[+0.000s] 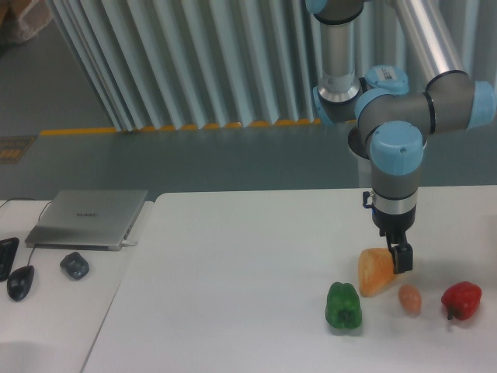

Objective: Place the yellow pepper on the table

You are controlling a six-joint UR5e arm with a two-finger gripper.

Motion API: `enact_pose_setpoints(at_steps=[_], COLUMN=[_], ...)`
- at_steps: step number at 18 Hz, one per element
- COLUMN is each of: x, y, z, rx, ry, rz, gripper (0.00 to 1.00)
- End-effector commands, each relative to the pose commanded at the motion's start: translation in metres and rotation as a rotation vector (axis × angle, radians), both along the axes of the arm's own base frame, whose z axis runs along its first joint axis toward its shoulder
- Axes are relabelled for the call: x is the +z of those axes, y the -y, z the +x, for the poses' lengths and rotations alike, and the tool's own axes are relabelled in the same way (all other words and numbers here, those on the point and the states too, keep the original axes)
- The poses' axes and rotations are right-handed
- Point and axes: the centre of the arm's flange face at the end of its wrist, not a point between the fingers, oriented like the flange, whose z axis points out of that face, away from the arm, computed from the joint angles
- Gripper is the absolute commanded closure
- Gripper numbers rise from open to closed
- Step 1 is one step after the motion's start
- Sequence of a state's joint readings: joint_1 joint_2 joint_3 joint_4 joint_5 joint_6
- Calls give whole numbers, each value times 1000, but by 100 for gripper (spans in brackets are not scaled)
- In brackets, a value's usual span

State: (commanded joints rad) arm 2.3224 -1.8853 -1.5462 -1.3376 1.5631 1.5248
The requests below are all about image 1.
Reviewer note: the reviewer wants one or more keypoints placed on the silver closed laptop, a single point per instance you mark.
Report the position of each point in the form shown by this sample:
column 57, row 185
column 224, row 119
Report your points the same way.
column 87, row 219

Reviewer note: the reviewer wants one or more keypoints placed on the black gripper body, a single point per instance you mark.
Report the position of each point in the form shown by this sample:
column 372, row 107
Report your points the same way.
column 393, row 226

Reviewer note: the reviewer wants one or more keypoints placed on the brown egg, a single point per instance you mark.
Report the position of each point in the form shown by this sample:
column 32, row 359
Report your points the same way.
column 410, row 299

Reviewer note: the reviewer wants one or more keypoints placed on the dark grey earbuds case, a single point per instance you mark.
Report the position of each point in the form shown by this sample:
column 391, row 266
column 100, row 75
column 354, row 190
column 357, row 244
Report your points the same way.
column 75, row 266

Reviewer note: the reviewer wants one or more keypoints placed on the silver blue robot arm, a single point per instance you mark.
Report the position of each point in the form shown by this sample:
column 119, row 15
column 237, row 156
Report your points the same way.
column 391, row 123

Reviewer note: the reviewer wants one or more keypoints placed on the orange bread wedge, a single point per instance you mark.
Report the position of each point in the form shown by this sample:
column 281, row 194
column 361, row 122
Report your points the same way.
column 375, row 271

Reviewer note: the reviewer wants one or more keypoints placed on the black computer mouse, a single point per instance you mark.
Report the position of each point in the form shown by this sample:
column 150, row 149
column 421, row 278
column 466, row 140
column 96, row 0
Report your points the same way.
column 19, row 282

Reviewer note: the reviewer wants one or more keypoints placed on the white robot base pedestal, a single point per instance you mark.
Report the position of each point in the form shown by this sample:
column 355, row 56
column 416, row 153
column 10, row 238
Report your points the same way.
column 357, row 150

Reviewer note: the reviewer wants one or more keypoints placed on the red bell pepper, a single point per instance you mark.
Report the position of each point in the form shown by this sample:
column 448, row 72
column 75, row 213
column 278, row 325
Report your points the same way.
column 461, row 300

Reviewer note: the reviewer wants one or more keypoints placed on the white folding partition screen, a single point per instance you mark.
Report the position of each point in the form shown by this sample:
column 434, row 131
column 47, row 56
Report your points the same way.
column 200, row 64

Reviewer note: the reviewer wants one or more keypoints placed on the black keyboard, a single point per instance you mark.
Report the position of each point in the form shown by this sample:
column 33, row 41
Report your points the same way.
column 8, row 249

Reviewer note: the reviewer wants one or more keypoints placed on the green bell pepper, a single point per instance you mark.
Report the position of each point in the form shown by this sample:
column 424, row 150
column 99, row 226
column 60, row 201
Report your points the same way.
column 343, row 309

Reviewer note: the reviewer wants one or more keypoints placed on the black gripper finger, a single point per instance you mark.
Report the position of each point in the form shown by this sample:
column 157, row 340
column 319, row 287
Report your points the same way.
column 402, row 256

